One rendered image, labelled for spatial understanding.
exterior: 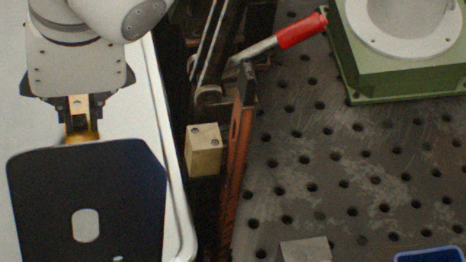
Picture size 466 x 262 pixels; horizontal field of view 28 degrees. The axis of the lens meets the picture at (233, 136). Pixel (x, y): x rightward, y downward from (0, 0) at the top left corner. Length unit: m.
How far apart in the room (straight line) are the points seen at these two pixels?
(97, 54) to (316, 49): 0.70
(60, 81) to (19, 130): 0.13
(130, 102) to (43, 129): 0.11
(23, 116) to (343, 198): 0.54
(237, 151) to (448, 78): 0.64
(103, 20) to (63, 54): 0.15
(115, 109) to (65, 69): 0.15
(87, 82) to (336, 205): 0.54
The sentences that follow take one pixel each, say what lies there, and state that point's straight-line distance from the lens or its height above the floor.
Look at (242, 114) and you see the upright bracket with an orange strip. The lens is 0.92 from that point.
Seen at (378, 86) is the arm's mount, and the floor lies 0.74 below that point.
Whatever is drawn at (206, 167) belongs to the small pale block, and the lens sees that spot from 1.02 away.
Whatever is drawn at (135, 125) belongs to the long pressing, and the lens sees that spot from 1.09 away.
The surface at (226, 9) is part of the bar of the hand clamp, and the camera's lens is 0.95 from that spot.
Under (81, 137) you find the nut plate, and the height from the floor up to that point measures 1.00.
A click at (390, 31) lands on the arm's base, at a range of 1.51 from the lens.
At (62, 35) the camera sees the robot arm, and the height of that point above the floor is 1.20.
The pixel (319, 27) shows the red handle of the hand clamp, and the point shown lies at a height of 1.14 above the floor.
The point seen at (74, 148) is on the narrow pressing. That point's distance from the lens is 0.66.
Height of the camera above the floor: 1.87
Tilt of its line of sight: 54 degrees down
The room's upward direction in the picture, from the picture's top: 9 degrees clockwise
